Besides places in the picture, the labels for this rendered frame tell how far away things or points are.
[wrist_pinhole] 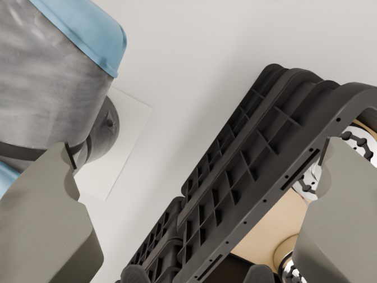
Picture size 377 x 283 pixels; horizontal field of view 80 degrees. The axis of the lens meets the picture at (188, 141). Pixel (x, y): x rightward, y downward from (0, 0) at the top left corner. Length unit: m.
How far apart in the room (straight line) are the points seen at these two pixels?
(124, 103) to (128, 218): 0.26
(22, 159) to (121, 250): 0.42
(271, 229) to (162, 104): 0.27
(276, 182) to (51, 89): 0.20
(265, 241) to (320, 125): 0.24
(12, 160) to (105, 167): 0.26
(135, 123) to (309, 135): 0.30
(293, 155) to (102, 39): 0.18
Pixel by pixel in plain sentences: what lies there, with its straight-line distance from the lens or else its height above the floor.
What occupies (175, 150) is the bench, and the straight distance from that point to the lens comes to 0.44.
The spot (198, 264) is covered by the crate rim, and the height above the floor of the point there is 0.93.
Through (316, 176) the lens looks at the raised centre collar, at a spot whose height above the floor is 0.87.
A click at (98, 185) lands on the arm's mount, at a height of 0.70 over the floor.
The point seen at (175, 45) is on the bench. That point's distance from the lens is 0.39.
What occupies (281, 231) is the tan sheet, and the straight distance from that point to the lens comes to 0.40.
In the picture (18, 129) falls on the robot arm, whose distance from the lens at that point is 0.23.
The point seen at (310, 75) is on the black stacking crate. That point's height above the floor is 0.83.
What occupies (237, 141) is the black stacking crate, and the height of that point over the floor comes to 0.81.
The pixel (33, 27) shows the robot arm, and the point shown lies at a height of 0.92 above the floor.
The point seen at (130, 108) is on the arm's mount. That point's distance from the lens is 0.42.
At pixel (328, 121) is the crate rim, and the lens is 0.20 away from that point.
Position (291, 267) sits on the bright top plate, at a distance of 0.41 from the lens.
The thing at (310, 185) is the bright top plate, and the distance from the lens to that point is 0.32.
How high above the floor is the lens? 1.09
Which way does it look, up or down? 66 degrees down
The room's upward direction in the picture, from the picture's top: 178 degrees counter-clockwise
